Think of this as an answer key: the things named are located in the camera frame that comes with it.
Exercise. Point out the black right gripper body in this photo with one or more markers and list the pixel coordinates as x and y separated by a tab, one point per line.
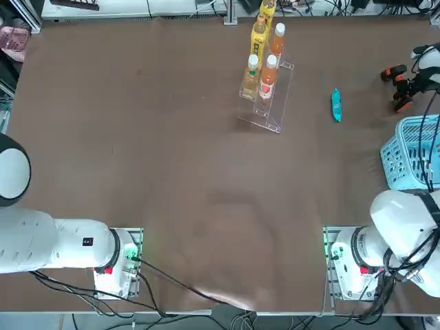
426	84

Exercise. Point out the orange black barcode scanner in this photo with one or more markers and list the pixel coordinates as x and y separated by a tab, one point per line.
403	106

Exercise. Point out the teal potato chips packet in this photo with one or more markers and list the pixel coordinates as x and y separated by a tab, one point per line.
337	104

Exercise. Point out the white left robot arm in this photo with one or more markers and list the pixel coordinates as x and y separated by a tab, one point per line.
68	244

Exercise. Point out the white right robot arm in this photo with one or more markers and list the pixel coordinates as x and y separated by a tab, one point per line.
395	216

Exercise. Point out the light blue plastic basket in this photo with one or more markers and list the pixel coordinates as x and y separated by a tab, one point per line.
395	178

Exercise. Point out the clear acrylic stepped shelf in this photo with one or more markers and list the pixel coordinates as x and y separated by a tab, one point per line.
275	120

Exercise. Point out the pink plastic basket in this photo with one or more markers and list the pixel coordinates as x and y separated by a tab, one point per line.
13	43

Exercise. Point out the orange juice bottle white cap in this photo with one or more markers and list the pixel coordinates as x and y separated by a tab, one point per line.
267	86
277	43

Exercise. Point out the amber tea bottle white cap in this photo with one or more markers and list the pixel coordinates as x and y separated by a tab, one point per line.
251	80

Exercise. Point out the yellow drink bottle orange cap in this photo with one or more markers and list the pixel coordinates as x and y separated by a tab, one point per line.
267	10
258	38

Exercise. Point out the aluminium profile post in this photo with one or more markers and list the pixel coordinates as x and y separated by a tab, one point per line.
231	13

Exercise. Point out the aluminium profile frame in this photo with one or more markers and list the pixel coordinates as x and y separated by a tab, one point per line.
29	17

